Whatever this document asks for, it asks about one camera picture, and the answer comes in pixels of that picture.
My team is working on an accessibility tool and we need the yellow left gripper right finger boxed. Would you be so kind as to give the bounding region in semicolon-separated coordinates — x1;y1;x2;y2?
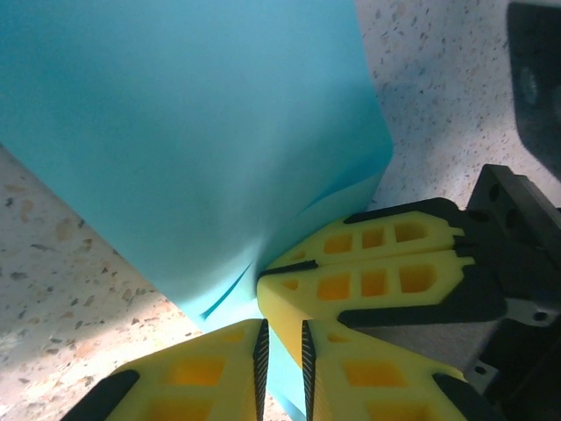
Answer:
301;319;503;421

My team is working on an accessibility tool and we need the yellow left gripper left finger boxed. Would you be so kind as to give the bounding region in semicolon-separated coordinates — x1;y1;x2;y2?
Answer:
60;318;271;421

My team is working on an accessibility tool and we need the light blue square paper sheet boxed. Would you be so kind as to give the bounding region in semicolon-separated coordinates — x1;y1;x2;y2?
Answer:
0;0;394;421

